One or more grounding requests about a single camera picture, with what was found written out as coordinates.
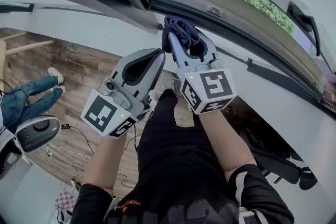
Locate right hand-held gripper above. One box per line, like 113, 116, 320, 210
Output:
167, 29, 238, 115

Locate person's left forearm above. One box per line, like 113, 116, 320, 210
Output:
83, 135, 127, 189

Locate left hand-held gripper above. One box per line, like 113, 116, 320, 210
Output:
79, 47, 166, 138

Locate light wooden chair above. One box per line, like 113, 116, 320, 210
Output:
0, 31, 56, 87

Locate metal lock keeper plate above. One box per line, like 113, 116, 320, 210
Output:
206, 5, 223, 17

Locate thin black cable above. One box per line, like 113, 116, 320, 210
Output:
117, 123, 140, 187

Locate dark blue cloth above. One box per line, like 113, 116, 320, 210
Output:
161, 15, 208, 57

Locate black printed t-shirt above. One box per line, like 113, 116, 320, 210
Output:
70, 164, 295, 224

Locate black office chair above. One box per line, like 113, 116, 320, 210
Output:
238, 127, 320, 191

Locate black window handle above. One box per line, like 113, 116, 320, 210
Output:
286, 2, 322, 57

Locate person's right forearm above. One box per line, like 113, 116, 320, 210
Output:
198, 109, 257, 183

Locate black adapter cable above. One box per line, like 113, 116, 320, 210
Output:
60, 124, 95, 155

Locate person's right white shoe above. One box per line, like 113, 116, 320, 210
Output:
174, 102, 196, 126

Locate thin white cable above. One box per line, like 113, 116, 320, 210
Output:
46, 145, 91, 159

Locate black trousers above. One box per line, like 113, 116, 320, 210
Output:
136, 88, 226, 192

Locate person's white shoe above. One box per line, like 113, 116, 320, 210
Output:
174, 102, 196, 126
160, 70, 175, 91

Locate person's left white shoe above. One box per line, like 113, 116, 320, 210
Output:
160, 70, 175, 91

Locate grey oval device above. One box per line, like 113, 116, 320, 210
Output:
14, 114, 61, 154

